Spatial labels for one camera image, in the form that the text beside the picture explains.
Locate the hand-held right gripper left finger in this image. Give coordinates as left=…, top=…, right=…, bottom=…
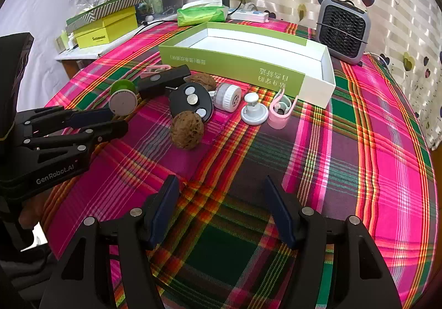
left=48, top=174, right=182, bottom=309

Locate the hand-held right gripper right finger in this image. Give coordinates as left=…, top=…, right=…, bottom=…
left=264, top=175, right=403, bottom=309

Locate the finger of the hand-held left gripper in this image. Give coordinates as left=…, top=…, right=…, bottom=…
left=15, top=106, right=113, bottom=139
left=21, top=120, right=129, bottom=151

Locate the green and white suction knob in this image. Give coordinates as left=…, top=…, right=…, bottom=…
left=109, top=79, right=138, bottom=117

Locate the black rectangular case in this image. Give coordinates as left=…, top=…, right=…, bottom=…
left=137, top=65, right=191, bottom=99

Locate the pink clip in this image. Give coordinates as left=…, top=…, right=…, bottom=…
left=140, top=65, right=172, bottom=79

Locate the brown walnut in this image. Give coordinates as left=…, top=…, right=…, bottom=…
left=172, top=111, right=205, bottom=149
left=186, top=73, right=217, bottom=91

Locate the black oval magnet holder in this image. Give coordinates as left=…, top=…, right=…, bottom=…
left=169, top=83, right=213, bottom=123

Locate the pink cable winder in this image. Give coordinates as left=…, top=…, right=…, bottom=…
left=269, top=86, right=298, bottom=129

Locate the white round ribbed case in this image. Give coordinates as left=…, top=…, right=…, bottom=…
left=209, top=83, right=241, bottom=111

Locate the green and white cardboard box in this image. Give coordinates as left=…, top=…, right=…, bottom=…
left=159, top=22, right=336, bottom=109

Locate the plaid tablecloth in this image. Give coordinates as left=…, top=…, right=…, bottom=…
left=41, top=19, right=437, bottom=309

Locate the white side table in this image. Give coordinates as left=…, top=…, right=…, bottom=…
left=55, top=17, right=180, bottom=61

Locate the yellow-green shoe box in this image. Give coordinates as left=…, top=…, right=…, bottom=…
left=65, top=0, right=147, bottom=33

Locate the clear plastic container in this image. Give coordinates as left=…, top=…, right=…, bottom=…
left=131, top=0, right=189, bottom=21

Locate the green tissue pack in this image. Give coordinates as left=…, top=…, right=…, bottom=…
left=177, top=0, right=229, bottom=27

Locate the white power strip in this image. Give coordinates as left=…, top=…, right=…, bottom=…
left=230, top=9, right=269, bottom=23

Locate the grey space heater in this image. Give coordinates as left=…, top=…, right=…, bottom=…
left=317, top=0, right=372, bottom=65

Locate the white heater cable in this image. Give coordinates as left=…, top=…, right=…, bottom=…
left=362, top=52, right=391, bottom=66

